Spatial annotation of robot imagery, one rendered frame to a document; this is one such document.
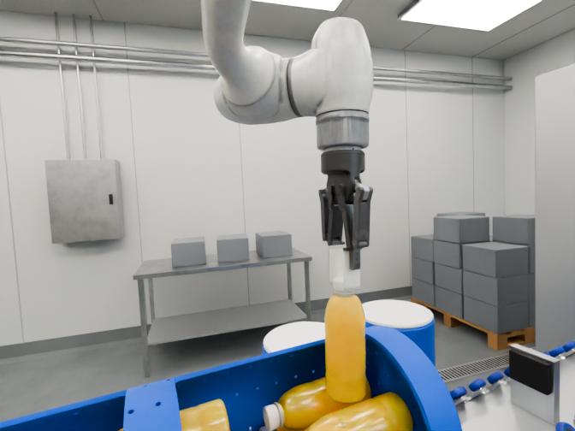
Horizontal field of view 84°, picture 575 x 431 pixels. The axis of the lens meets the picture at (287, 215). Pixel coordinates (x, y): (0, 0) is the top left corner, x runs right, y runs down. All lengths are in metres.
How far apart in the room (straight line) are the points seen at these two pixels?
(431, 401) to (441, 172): 4.67
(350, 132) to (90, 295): 3.75
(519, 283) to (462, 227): 0.69
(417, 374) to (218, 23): 0.58
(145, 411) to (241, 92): 0.48
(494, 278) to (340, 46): 3.15
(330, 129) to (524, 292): 3.42
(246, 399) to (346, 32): 0.69
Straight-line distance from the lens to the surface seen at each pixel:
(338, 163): 0.53
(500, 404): 1.13
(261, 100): 0.57
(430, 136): 5.09
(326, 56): 0.57
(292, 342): 1.09
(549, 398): 1.08
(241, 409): 0.75
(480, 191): 5.65
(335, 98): 0.54
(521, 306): 3.82
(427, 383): 0.62
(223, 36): 0.46
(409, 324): 1.24
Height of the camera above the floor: 1.50
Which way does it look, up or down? 3 degrees down
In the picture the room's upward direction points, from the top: 3 degrees counter-clockwise
